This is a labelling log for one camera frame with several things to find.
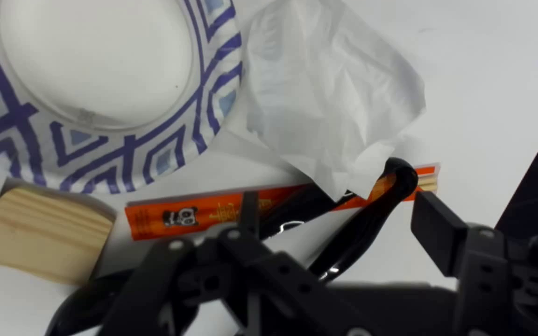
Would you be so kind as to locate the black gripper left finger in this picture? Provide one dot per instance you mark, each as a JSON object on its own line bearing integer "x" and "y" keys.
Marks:
{"x": 268, "y": 293}

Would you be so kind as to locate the white napkin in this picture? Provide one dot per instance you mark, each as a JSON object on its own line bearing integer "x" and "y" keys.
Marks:
{"x": 324, "y": 92}

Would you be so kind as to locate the black tongs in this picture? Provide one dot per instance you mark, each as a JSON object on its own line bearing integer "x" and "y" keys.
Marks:
{"x": 89, "y": 305}

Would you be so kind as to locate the blue patterned paper bowl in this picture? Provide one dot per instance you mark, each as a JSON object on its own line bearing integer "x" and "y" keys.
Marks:
{"x": 107, "y": 96}

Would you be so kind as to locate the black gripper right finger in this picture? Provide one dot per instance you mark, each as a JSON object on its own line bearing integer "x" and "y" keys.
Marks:
{"x": 498, "y": 279}

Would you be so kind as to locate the wooden block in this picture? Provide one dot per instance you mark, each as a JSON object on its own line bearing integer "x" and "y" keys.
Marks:
{"x": 53, "y": 236}

